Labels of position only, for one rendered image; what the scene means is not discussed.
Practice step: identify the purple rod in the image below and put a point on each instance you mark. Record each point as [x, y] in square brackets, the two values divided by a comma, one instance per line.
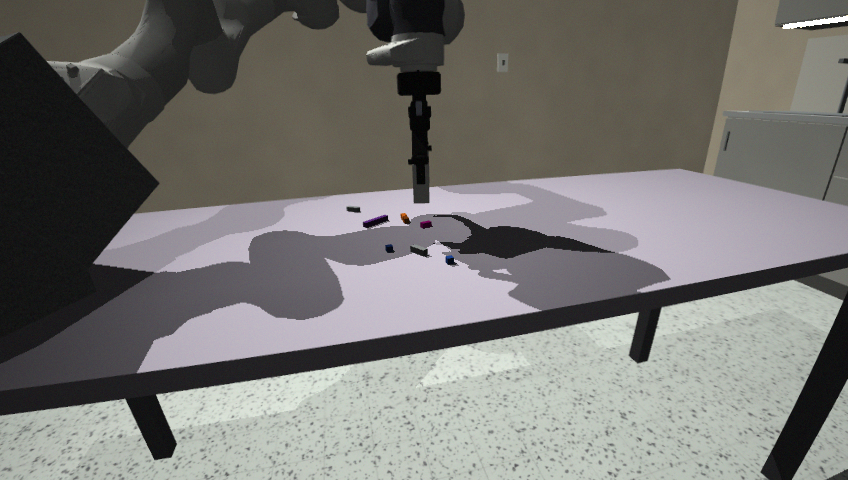
[375, 221]

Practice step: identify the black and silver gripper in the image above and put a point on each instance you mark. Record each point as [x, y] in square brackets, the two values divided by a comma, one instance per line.
[419, 84]

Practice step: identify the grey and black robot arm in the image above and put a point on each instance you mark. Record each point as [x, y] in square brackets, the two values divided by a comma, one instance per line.
[145, 72]

